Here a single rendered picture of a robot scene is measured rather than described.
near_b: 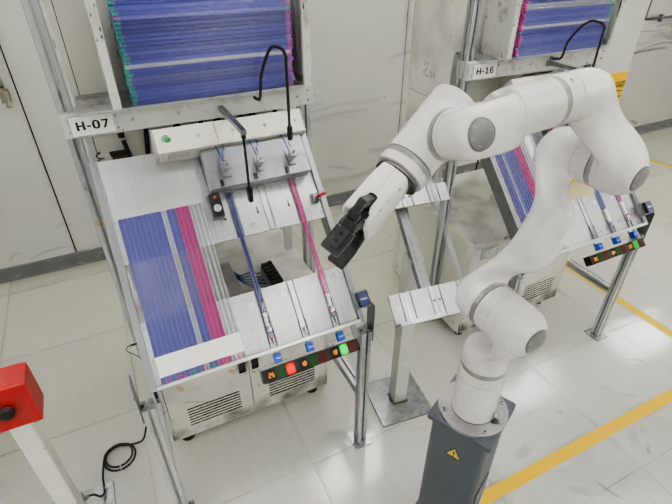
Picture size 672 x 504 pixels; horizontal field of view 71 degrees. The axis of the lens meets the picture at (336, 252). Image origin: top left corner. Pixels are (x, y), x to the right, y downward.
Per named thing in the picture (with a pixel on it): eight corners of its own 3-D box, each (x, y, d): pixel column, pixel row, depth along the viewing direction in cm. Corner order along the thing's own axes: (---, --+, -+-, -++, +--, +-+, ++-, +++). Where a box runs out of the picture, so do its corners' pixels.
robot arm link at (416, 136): (443, 183, 72) (408, 178, 80) (493, 119, 74) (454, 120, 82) (412, 144, 68) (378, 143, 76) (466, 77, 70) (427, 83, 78)
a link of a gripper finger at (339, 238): (348, 210, 69) (320, 245, 69) (347, 203, 66) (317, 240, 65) (366, 223, 69) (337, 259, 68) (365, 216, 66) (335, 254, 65)
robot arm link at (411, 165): (386, 160, 80) (375, 173, 80) (387, 136, 71) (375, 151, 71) (427, 188, 78) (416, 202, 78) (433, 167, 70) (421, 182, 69)
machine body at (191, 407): (327, 392, 225) (326, 290, 190) (176, 451, 199) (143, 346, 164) (279, 310, 273) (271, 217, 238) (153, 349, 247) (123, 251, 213)
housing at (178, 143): (296, 146, 174) (306, 129, 161) (158, 171, 156) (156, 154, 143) (290, 126, 175) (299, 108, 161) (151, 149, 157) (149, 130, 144)
